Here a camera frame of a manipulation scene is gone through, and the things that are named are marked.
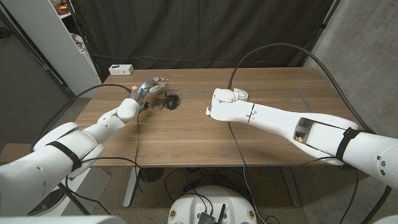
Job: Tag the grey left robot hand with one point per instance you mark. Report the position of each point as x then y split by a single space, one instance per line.
147 86

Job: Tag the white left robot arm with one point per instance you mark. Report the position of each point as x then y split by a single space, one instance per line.
62 155

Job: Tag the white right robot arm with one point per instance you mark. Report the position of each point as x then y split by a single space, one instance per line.
295 124

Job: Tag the black computer mouse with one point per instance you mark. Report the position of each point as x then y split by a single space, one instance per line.
171 102

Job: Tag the white AirPods case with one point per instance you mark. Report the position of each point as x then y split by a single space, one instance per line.
207 111

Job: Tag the black backdrop curtain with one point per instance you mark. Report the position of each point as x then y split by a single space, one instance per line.
202 31

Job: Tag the black backdrop stand pole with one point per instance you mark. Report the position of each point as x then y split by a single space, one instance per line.
320 34
82 34

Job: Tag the black floor fan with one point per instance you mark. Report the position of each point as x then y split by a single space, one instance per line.
151 175

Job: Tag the white kitchen timer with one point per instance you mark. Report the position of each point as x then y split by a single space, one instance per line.
243 92

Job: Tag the white cabinet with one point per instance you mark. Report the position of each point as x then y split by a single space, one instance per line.
59 46

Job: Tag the white table leg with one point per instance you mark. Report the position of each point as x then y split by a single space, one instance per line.
130 186

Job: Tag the red bowl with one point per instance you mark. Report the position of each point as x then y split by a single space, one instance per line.
62 10

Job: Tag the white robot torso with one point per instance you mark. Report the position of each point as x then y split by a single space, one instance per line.
214 199

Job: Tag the black torso antenna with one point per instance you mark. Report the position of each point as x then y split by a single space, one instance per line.
222 213

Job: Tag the brown cardboard box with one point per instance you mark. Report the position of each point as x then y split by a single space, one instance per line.
9 154

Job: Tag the black round floor object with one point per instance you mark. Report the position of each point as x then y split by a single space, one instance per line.
46 203

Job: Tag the white robot head housing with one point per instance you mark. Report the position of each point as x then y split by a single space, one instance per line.
62 220

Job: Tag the grey table leg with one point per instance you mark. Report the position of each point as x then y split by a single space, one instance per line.
292 189

